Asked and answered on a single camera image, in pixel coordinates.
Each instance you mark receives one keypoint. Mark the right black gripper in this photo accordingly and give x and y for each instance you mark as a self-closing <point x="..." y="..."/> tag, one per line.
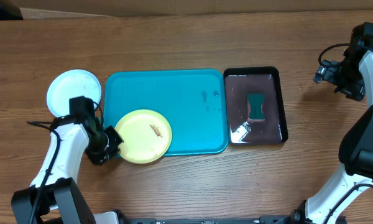
<point x="357" y="93"/>

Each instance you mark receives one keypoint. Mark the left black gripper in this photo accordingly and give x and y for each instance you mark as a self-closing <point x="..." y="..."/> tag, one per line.
<point x="96" y="157"/>

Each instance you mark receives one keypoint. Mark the yellow plate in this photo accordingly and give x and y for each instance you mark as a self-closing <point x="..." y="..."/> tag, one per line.
<point x="146" y="135"/>

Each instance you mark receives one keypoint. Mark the light blue plate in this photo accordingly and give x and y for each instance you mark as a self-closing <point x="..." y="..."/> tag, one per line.
<point x="72" y="84"/>

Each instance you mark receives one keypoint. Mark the green sponge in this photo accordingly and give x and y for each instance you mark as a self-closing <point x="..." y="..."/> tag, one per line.
<point x="255" y="107"/>

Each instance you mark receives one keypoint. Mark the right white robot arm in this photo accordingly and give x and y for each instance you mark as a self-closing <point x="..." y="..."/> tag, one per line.
<point x="354" y="175"/>

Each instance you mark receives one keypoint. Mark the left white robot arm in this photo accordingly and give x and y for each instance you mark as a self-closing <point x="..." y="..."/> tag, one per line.
<point x="71" y="136"/>

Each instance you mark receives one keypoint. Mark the teal plastic tray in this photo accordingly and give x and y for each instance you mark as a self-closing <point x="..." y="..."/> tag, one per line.
<point x="192" y="101"/>

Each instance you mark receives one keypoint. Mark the black rectangular tray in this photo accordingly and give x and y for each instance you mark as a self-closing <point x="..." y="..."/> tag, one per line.
<point x="238" y="82"/>

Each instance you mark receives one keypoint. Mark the cardboard backdrop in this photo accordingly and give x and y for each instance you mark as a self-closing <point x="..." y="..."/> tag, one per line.
<point x="186" y="7"/>

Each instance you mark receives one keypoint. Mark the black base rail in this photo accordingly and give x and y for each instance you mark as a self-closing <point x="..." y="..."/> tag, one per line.
<point x="266" y="219"/>

